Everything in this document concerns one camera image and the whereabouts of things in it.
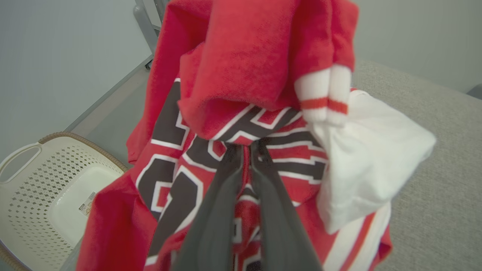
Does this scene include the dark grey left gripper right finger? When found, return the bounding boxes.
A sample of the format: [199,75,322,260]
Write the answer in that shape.
[249,140,324,271]

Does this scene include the cream perforated laundry basket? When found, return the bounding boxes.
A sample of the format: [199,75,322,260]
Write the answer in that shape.
[0,132,128,271]

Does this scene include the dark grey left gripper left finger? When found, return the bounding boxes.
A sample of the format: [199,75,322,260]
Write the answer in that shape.
[171,144,246,271]

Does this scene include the grey fabric sofa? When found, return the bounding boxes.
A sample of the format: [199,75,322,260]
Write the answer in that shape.
[60,58,482,271]

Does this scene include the small basket sticker label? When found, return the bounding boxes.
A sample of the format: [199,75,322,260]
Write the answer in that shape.
[78,192,96,216]

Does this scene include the red white basketball jersey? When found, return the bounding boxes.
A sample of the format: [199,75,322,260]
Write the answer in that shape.
[75,0,437,271]

